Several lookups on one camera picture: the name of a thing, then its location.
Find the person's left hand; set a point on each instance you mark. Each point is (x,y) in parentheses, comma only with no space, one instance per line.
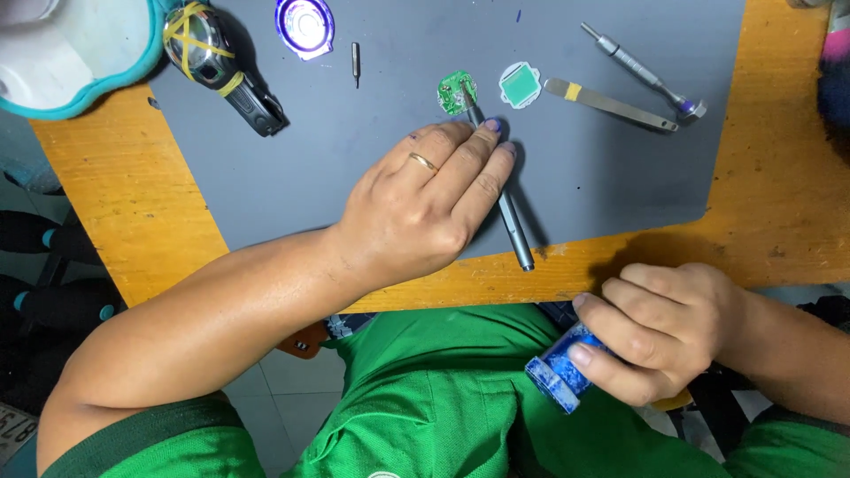
(405,212)

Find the person's right hand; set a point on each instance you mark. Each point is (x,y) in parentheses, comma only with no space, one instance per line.
(684,325)

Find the grey pen-shaped tool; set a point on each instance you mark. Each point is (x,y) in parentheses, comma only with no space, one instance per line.
(518,232)

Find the blue marbled round container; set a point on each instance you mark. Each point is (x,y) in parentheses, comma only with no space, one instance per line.
(558,375)

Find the grey work mat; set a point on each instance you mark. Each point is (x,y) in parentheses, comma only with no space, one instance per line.
(332,166)

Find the round green circuit board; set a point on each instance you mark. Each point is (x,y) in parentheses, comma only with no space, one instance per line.
(451,94)

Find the small metal screwdriver bit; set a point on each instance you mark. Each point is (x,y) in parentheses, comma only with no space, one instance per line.
(356,60)

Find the brown leather piece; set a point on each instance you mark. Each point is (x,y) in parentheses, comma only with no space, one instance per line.
(302,342)

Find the white-framed green display module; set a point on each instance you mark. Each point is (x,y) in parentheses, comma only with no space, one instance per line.
(520,86)

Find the green shirt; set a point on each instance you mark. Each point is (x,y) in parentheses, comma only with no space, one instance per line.
(431,398)

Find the purple-rimmed round watch cover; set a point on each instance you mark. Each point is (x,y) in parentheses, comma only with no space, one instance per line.
(304,26)

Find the metal pry tool yellow tape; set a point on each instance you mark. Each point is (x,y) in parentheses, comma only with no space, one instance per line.
(617,106)

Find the black digital watch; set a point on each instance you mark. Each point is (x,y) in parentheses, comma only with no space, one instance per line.
(206,56)

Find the silver precision screwdriver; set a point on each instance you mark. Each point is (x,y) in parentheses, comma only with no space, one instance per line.
(637,66)

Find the yellow rubber band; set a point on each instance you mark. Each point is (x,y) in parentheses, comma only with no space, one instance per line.
(187,23)

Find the pink and dark fluffy object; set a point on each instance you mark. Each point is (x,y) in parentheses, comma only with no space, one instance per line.
(837,73)

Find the black chair teal caps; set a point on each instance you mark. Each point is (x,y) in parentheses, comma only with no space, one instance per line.
(66,305)

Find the white tray teal rim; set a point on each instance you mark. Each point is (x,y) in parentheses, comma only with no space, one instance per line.
(66,66)

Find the white printed plate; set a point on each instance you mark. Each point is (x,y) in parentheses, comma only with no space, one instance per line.
(14,431)

